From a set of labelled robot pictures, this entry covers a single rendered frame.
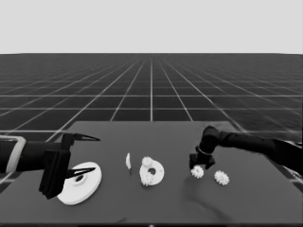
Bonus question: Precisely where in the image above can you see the small white toothed gear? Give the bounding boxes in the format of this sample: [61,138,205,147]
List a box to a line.
[141,156,154,168]
[140,172,153,187]
[190,165,205,180]
[214,170,230,186]

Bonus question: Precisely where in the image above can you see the large thick white disc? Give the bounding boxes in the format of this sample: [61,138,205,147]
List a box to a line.
[57,161,103,206]

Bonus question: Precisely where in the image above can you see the white round carrier with pins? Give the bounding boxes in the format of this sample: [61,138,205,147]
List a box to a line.
[138,158,166,187]

